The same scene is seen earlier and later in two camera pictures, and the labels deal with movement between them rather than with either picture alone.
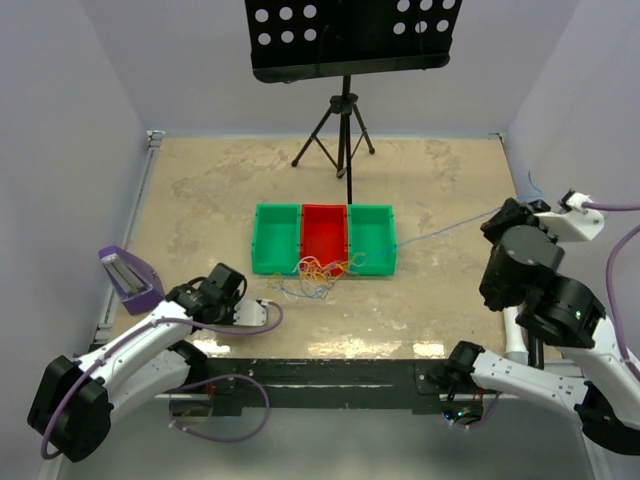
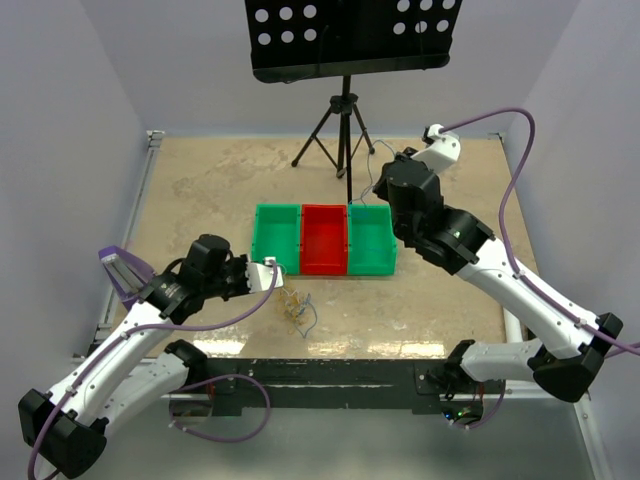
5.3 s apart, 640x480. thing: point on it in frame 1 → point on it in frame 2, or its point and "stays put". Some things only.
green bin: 276,238 stays put
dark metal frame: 318,383 stays put
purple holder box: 137,285 stays put
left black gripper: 233,301 → 240,263
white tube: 516,349 stays put
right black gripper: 519,210 → 381,186
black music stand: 296,40 stays put
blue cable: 469,220 → 364,189
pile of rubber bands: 312,269 → 292,302
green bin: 372,243 stays put
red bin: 324,232 stays put
